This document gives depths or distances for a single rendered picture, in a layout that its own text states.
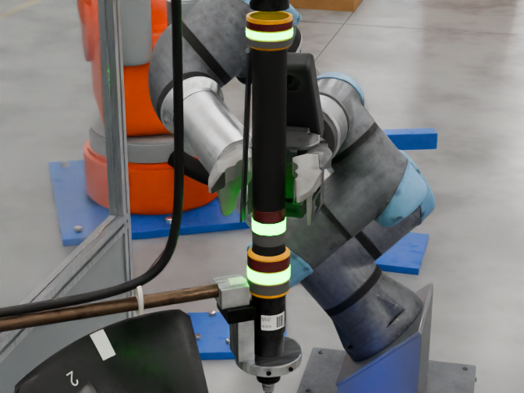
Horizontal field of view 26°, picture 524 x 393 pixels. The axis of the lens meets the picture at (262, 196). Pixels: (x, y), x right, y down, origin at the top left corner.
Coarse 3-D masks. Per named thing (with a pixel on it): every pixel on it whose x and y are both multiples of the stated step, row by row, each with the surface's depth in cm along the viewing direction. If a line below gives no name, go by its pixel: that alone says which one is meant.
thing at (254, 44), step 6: (246, 42) 105; (252, 42) 104; (258, 42) 104; (264, 42) 103; (270, 42) 103; (276, 42) 103; (282, 42) 104; (288, 42) 104; (264, 48) 104; (270, 48) 104; (276, 48) 104
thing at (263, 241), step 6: (252, 234) 113; (282, 234) 112; (252, 240) 113; (258, 240) 112; (264, 240) 112; (270, 240) 112; (276, 240) 112; (282, 240) 112; (264, 246) 112; (270, 246) 112
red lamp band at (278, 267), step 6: (288, 258) 113; (252, 264) 113; (258, 264) 112; (264, 264) 112; (270, 264) 112; (276, 264) 112; (282, 264) 113; (288, 264) 113; (258, 270) 113; (264, 270) 112; (270, 270) 112; (276, 270) 112; (282, 270) 113
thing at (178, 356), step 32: (128, 320) 128; (160, 320) 130; (64, 352) 123; (96, 352) 125; (128, 352) 126; (160, 352) 128; (192, 352) 129; (32, 384) 121; (64, 384) 122; (96, 384) 123; (128, 384) 125; (160, 384) 126; (192, 384) 127
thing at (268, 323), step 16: (256, 0) 103; (272, 0) 102; (288, 0) 104; (256, 304) 115; (272, 304) 114; (256, 320) 116; (272, 320) 115; (256, 336) 117; (272, 336) 116; (256, 352) 117; (272, 352) 117
